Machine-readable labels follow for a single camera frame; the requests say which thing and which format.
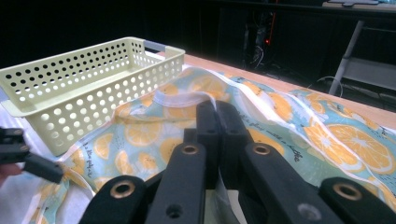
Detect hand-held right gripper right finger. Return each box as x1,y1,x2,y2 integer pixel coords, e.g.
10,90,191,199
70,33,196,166
217,101,253,189

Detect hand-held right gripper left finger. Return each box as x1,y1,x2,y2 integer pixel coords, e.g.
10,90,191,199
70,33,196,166
183,100,221,189

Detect orange slice print cloth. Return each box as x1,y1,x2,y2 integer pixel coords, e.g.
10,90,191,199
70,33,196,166
27,66,396,224

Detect pale yellow perforated basket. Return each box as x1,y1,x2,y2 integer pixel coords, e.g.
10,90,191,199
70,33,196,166
0,36,186,157

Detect black device with red light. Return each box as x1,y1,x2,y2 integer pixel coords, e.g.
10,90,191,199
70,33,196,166
246,8,278,69

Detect grey metal stand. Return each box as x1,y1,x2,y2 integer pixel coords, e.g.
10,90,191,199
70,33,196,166
328,20,396,96

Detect wooden background desk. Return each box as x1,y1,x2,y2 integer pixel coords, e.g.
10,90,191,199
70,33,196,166
321,0,396,13

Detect white cable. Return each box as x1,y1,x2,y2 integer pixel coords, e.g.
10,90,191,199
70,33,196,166
307,76,344,97

